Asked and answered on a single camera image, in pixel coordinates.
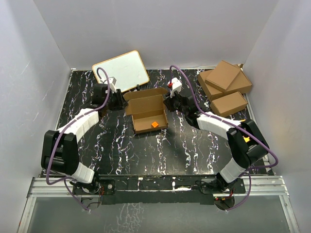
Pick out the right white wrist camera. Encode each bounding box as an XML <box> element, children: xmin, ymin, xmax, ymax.
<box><xmin>168</xmin><ymin>78</ymin><xmax>182</xmax><ymax>98</ymax></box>

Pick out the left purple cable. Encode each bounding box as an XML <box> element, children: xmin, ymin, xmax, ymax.
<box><xmin>45</xmin><ymin>67</ymin><xmax>111</xmax><ymax>212</ymax></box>

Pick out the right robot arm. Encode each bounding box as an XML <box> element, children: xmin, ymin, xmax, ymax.
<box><xmin>163</xmin><ymin>92</ymin><xmax>268</xmax><ymax>193</ymax></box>

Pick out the aluminium rail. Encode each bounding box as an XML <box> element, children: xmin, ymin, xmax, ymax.
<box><xmin>27</xmin><ymin>175</ymin><xmax>289</xmax><ymax>197</ymax></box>

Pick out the small orange cube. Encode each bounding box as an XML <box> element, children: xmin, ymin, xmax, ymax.
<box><xmin>151</xmin><ymin>121</ymin><xmax>159</xmax><ymax>128</ymax></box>

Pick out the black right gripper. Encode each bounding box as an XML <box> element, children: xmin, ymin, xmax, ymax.
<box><xmin>163</xmin><ymin>89</ymin><xmax>188</xmax><ymax>115</ymax></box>

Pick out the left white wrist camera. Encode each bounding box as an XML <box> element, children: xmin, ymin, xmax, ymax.
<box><xmin>104</xmin><ymin>77</ymin><xmax>116</xmax><ymax>93</ymax></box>

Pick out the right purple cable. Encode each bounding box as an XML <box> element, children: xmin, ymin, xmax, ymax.
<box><xmin>169</xmin><ymin>65</ymin><xmax>279</xmax><ymax>211</ymax></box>

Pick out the purple cable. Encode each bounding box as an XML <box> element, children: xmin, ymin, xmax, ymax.
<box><xmin>45</xmin><ymin>67</ymin><xmax>111</xmax><ymax>212</ymax></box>
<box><xmin>169</xmin><ymin>65</ymin><xmax>279</xmax><ymax>211</ymax></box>

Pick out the black base frame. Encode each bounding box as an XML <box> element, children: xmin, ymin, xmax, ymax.
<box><xmin>97</xmin><ymin>173</ymin><xmax>246</xmax><ymax>207</ymax></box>

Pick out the cardboard box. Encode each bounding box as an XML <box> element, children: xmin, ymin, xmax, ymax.
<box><xmin>198</xmin><ymin>65</ymin><xmax>252</xmax><ymax>101</ymax></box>
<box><xmin>205</xmin><ymin>60</ymin><xmax>241</xmax><ymax>92</ymax></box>
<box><xmin>123</xmin><ymin>87</ymin><xmax>168</xmax><ymax>134</ymax></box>
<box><xmin>210</xmin><ymin>92</ymin><xmax>248</xmax><ymax>117</ymax></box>

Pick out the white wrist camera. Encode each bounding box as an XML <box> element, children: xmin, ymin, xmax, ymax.
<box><xmin>104</xmin><ymin>77</ymin><xmax>116</xmax><ymax>93</ymax></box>
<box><xmin>168</xmin><ymin>78</ymin><xmax>182</xmax><ymax>98</ymax></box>

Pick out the whiteboard with orange frame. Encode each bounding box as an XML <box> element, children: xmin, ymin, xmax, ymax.
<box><xmin>92</xmin><ymin>50</ymin><xmax>150</xmax><ymax>92</ymax></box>

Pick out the yellow booklet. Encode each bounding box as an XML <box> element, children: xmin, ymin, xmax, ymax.
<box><xmin>240</xmin><ymin>119</ymin><xmax>251</xmax><ymax>143</ymax></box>

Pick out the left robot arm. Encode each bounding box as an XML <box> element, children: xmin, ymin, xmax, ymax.
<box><xmin>41</xmin><ymin>83</ymin><xmax>127</xmax><ymax>194</ymax></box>

